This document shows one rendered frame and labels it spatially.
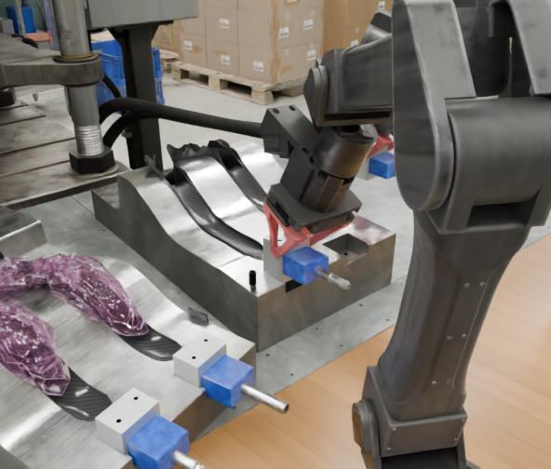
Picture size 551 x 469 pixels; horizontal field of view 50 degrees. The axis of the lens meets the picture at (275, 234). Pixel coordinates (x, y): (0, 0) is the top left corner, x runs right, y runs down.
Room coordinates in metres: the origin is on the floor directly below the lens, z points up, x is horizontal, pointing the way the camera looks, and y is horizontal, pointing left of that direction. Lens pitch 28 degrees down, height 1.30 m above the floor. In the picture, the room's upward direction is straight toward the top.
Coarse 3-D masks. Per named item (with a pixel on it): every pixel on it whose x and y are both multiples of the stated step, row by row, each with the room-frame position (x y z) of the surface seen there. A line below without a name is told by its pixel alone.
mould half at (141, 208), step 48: (240, 144) 1.02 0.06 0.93; (96, 192) 0.97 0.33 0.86; (144, 192) 0.83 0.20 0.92; (240, 192) 0.88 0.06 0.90; (144, 240) 0.83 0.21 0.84; (192, 240) 0.75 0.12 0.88; (384, 240) 0.74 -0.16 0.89; (192, 288) 0.72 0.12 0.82; (240, 288) 0.62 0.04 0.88; (336, 288) 0.68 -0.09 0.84; (240, 336) 0.63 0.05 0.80; (288, 336) 0.63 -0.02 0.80
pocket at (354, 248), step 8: (336, 240) 0.75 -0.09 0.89; (344, 240) 0.76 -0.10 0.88; (352, 240) 0.75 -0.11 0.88; (360, 240) 0.74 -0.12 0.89; (336, 248) 0.75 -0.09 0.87; (344, 248) 0.76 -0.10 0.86; (352, 248) 0.75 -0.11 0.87; (360, 248) 0.74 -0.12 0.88; (368, 248) 0.72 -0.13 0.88; (352, 256) 0.74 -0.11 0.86; (360, 256) 0.72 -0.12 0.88
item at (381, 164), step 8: (384, 152) 0.94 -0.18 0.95; (368, 160) 0.91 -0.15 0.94; (376, 160) 0.90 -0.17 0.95; (384, 160) 0.90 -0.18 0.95; (392, 160) 0.90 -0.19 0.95; (360, 168) 0.92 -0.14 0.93; (368, 168) 0.91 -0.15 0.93; (376, 168) 0.90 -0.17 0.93; (384, 168) 0.89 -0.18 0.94; (392, 168) 0.89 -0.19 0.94; (360, 176) 0.92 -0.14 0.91; (368, 176) 0.91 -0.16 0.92; (376, 176) 0.93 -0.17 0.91; (384, 176) 0.89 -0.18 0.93; (392, 176) 0.89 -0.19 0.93
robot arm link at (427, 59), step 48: (432, 0) 0.36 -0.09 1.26; (528, 0) 0.37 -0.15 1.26; (336, 48) 0.55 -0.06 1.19; (384, 48) 0.45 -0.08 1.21; (432, 48) 0.34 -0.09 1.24; (480, 48) 0.38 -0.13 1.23; (528, 48) 0.34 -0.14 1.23; (336, 96) 0.53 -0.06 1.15; (384, 96) 0.44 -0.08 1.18; (432, 96) 0.32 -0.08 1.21; (480, 96) 0.37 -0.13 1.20; (528, 96) 0.36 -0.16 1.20; (432, 144) 0.30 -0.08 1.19; (432, 192) 0.29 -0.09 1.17
